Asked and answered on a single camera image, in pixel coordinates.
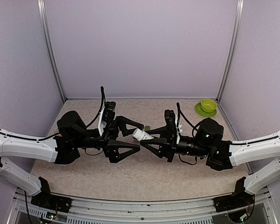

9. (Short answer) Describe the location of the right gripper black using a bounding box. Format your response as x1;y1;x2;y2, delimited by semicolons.
140;126;210;162

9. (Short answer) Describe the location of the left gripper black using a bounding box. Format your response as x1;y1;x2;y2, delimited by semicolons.
73;116;144;163

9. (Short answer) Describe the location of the white pill bottle front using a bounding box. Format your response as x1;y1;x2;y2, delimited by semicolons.
133;128;154;141

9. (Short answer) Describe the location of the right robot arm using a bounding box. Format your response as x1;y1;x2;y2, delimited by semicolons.
133;118;280;207

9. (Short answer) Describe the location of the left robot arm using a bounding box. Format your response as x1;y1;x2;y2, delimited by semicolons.
0;111;144;208

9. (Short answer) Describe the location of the green saucer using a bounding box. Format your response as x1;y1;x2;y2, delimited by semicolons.
195;103;217;117

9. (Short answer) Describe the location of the green bowl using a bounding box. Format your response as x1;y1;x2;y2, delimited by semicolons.
200;99;217;113

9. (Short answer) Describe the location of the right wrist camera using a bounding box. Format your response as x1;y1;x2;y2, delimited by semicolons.
164;110;182;145

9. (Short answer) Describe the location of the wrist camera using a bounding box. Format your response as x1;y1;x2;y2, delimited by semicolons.
98;101;116;137
164;110;182;145

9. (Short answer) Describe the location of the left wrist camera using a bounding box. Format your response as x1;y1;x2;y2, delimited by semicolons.
98;101;116;137

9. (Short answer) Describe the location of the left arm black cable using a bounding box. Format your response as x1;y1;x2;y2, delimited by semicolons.
85;85;107;129

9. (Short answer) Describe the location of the front aluminium rail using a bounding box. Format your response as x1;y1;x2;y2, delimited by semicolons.
7;184;278;224

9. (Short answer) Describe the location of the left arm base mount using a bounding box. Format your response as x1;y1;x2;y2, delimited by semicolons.
31;195;72;213

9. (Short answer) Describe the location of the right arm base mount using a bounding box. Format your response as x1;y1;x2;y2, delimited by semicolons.
213;194;254;212

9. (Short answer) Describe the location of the left aluminium frame post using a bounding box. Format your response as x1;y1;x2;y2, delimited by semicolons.
37;0;67;104

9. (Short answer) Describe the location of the aluminium frame post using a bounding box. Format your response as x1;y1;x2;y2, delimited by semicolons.
37;0;67;104
216;0;244;104

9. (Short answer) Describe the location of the right aluminium frame post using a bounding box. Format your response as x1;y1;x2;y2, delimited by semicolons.
216;0;244;104

